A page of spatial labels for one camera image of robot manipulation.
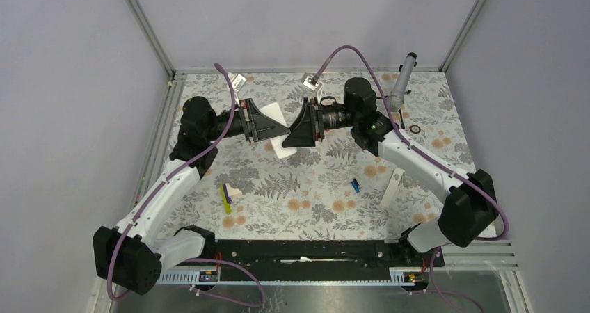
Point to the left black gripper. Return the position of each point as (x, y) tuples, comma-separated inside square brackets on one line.
[(257, 125)]

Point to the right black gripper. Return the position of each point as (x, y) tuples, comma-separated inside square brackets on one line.
[(308, 128)]

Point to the white remote control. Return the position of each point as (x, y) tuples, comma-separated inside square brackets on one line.
[(280, 132)]

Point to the white rectangular stick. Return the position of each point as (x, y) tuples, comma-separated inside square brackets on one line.
[(390, 193)]

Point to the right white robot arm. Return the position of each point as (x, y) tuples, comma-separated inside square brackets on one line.
[(468, 198)]

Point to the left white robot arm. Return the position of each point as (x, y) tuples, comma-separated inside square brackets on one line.
[(125, 254)]

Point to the blue battery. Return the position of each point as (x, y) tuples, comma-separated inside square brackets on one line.
[(355, 185)]

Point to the purple green block stack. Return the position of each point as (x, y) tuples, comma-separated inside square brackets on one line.
[(228, 194)]

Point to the grey microphone on stand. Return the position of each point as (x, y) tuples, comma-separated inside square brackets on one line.
[(394, 99)]

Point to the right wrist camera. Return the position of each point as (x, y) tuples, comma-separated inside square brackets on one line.
[(312, 83)]

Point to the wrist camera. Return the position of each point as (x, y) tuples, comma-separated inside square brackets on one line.
[(238, 81), (312, 83)]

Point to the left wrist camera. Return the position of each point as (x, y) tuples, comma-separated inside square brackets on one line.
[(238, 81)]

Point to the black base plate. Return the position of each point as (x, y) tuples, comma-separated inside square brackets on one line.
[(312, 261)]

